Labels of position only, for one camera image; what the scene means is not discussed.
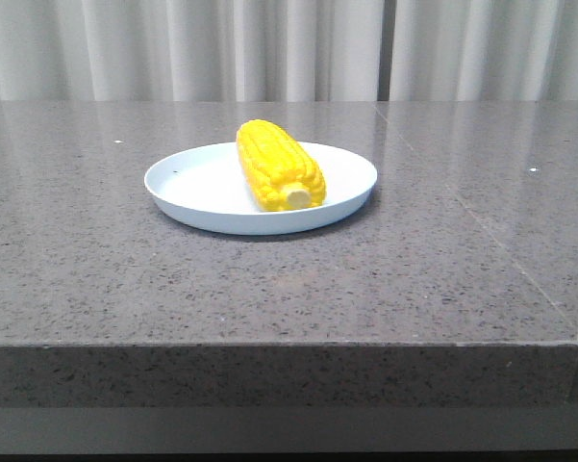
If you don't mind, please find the white pleated curtain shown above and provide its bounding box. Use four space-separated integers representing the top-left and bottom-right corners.
0 1 578 101

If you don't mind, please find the light blue round plate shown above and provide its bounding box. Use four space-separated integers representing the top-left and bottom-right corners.
144 142 378 236

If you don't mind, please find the yellow corn cob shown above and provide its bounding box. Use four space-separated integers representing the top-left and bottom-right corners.
236 119 327 212

